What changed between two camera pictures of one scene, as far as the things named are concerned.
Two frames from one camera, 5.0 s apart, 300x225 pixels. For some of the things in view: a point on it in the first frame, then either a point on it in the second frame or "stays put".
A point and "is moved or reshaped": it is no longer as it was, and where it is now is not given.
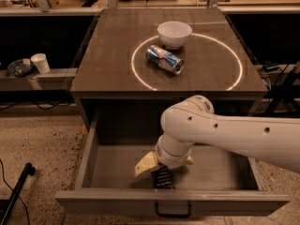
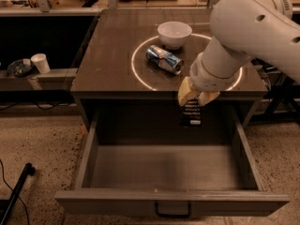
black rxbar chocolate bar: (162, 178) is moved or reshaped
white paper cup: (40, 61) stays put
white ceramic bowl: (173, 34) stays put
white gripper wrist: (170, 158) to (206, 77)
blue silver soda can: (165, 59) stays put
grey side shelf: (56, 80) stays put
